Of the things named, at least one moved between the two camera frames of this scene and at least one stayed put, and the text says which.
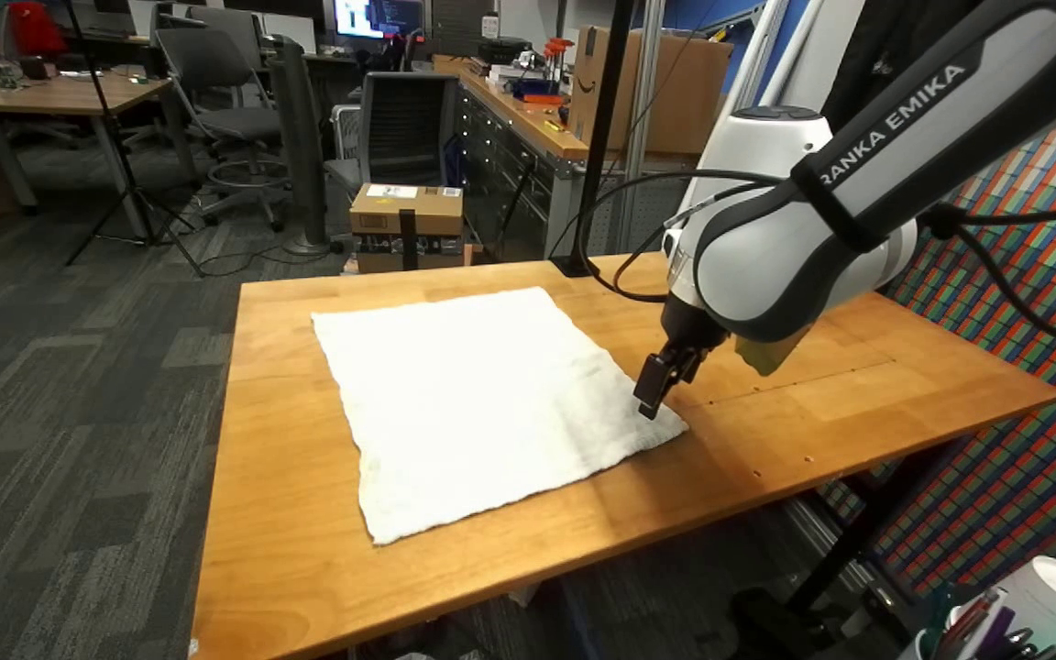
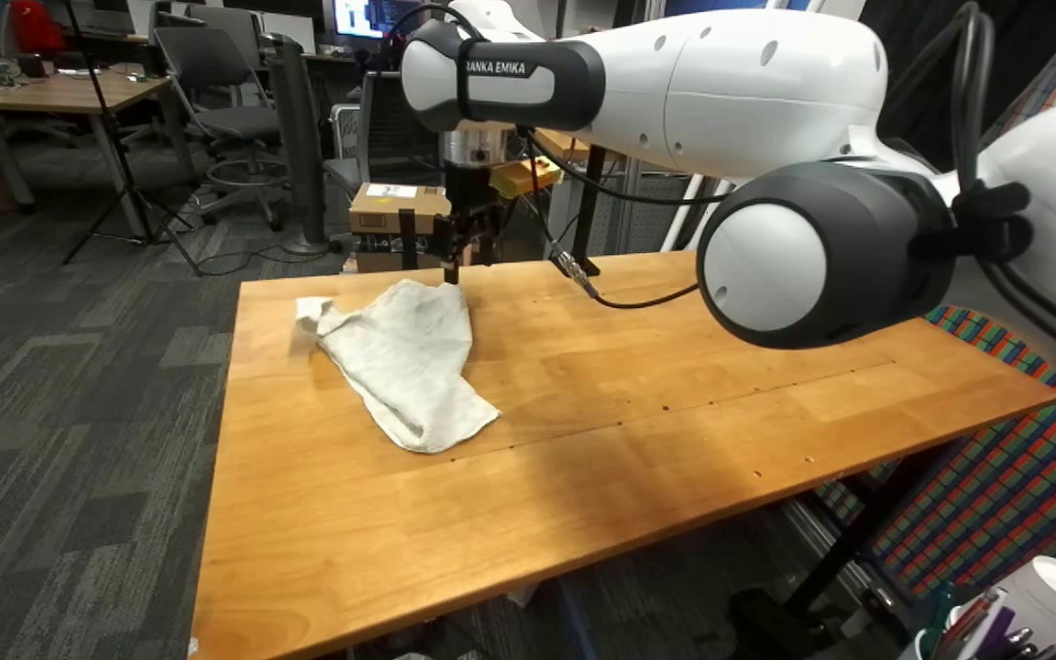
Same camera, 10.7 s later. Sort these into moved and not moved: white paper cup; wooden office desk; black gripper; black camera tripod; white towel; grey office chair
Moved: black gripper; white towel
Not moved: white paper cup; grey office chair; black camera tripod; wooden office desk
